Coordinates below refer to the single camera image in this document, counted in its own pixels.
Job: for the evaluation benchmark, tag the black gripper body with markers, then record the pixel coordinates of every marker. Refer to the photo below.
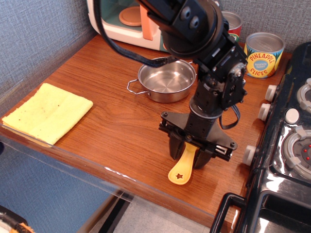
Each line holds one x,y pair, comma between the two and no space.
205,132

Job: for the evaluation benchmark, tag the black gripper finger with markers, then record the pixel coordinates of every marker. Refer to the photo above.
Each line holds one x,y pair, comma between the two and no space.
202,158
176,146

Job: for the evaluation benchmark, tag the yellow toy scrub brush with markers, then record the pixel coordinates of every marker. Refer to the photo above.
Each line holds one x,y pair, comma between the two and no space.
180,174

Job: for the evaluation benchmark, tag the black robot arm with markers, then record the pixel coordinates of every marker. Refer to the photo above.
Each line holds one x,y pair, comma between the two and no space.
196,30

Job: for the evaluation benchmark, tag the white stove knob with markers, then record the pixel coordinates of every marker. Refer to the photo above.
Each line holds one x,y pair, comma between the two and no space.
263,112
248,155
270,92

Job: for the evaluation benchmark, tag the small steel pot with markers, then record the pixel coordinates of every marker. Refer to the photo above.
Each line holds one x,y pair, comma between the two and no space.
167,84

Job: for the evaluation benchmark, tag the black toy stove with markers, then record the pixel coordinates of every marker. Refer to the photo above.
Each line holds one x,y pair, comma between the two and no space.
278,198

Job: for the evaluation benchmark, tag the white round stove button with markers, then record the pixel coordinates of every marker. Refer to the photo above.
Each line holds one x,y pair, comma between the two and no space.
292,116

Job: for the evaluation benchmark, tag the grey stove burner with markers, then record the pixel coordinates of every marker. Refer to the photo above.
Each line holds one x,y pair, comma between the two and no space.
304,103
297,151

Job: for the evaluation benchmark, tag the pineapple slices toy can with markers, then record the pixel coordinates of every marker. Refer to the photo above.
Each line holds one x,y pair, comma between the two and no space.
264,51

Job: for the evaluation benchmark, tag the tomato sauce toy can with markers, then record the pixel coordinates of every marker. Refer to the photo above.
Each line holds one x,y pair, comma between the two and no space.
235,24

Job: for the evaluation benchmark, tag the yellow folded cloth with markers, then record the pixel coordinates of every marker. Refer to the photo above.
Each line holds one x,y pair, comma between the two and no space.
48,115

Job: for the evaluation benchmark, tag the teal toy microwave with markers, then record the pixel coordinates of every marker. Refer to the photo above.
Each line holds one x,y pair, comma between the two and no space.
148,35

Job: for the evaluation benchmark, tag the orange microwave plate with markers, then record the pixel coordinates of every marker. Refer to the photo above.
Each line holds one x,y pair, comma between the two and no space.
130,16

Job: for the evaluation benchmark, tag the clear acrylic table guard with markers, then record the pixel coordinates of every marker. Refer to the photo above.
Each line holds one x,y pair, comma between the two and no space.
54,197

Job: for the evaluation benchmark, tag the orange fuzzy object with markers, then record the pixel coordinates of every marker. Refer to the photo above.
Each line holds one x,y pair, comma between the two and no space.
13,226

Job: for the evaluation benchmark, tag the black oven door handle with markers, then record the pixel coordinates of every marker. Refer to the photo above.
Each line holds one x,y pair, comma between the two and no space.
229,199

